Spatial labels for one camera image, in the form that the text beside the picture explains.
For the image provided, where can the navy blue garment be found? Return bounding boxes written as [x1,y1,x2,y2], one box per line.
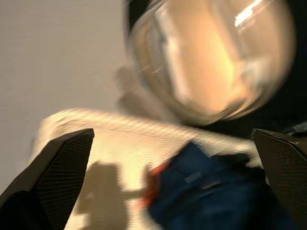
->
[147,141,299,230]

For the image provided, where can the pale woven basket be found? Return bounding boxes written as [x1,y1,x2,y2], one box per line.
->
[31,107,268,230]

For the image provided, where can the orange garment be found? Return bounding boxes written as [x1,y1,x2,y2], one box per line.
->
[140,162,174,209]

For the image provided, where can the round glass washing machine door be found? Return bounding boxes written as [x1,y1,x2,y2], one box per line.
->
[122,0,307,135]

